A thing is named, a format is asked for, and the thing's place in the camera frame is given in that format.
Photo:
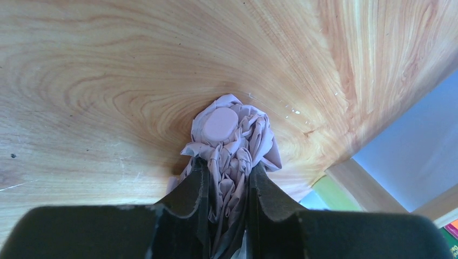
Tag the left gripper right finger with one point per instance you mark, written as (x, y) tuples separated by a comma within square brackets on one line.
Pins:
[(273, 219)]

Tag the green snack box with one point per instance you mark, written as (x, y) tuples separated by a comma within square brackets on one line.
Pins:
[(451, 242)]

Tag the orange pink snack box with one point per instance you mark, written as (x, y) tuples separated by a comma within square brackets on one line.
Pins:
[(452, 229)]

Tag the pink folding umbrella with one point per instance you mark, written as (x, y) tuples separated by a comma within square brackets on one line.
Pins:
[(232, 138)]

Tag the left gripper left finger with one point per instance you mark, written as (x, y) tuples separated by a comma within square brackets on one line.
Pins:
[(180, 228)]

